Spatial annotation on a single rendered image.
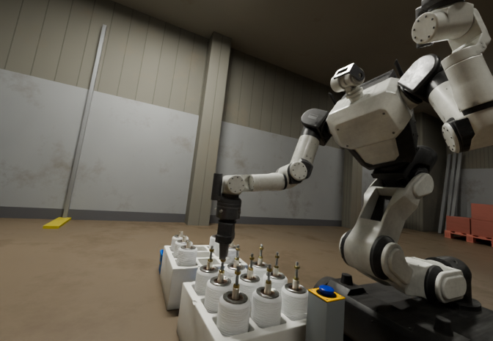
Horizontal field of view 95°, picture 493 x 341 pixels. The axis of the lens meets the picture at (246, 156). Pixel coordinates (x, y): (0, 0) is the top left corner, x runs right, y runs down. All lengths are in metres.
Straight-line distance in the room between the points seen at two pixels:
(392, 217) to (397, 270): 0.18
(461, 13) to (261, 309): 0.91
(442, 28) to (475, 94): 0.16
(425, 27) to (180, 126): 3.13
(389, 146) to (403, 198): 0.20
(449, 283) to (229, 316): 0.86
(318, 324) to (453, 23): 0.79
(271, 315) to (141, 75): 3.33
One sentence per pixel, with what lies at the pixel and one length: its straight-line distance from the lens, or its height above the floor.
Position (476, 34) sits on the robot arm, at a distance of 0.77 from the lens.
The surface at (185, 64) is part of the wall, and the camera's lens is 3.83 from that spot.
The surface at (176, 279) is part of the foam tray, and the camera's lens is 1.23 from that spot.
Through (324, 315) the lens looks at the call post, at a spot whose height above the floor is 0.28.
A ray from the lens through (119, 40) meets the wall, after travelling 3.84.
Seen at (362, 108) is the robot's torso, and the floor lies 0.90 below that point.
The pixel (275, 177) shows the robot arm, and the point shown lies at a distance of 0.88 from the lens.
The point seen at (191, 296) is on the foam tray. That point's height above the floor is 0.18.
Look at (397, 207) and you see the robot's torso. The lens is 1.01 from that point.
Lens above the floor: 0.58
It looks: 8 degrees up
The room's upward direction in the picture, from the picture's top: 6 degrees clockwise
